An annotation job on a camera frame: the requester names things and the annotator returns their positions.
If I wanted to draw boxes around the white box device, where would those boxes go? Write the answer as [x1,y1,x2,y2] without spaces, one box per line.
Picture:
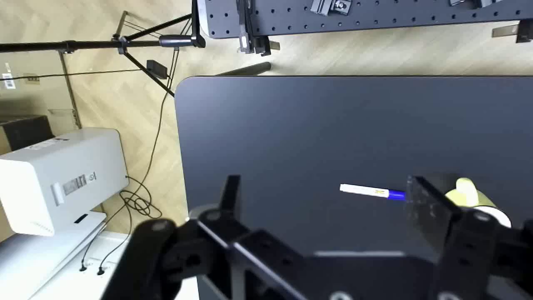
[0,128,127,236]

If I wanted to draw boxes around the yellow mug with white rim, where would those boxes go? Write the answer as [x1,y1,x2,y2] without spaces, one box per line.
[444,176,512,228]

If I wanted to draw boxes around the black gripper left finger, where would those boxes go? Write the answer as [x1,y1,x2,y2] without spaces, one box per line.
[219,175,241,215]

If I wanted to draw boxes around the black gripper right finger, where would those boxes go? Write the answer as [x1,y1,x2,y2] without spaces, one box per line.
[406,175,461,261]

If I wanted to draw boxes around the black cables on floor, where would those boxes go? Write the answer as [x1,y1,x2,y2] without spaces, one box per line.
[77,48,179,276]

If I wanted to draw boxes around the black tripod stand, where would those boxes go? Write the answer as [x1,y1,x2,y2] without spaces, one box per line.
[0,11,204,95]

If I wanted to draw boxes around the white marker with blue cap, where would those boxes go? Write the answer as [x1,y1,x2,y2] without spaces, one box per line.
[337,183,406,201]

